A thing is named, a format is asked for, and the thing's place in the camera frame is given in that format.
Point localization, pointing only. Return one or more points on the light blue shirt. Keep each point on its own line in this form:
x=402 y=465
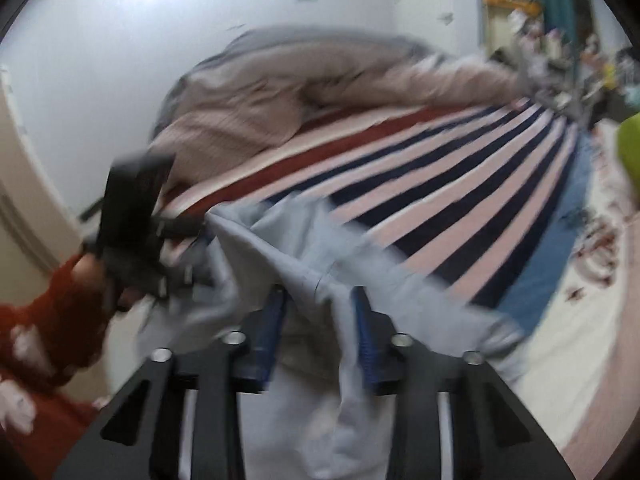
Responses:
x=320 y=310

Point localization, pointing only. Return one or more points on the person's left hand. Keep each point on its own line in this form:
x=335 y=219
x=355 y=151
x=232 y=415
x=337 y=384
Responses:
x=91 y=269

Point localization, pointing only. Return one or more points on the striped blanket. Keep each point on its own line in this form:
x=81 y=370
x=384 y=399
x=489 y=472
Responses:
x=450 y=180

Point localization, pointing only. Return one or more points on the person's left forearm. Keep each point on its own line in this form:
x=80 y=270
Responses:
x=50 y=330

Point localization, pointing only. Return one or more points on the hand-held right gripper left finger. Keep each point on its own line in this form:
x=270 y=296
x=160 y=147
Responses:
x=265 y=340

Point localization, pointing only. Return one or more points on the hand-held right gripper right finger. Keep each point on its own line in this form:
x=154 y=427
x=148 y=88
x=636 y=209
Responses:
x=367 y=345

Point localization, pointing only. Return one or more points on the green pillow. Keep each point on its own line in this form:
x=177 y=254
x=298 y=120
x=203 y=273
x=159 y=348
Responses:
x=632 y=147

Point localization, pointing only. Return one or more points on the yellow shelf unit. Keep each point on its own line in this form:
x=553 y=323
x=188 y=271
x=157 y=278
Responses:
x=510 y=10

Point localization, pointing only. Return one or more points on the pink and grey duvet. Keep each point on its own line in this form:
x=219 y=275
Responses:
x=280 y=95

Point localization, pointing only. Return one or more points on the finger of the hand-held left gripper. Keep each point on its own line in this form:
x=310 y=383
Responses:
x=192 y=276
x=180 y=227

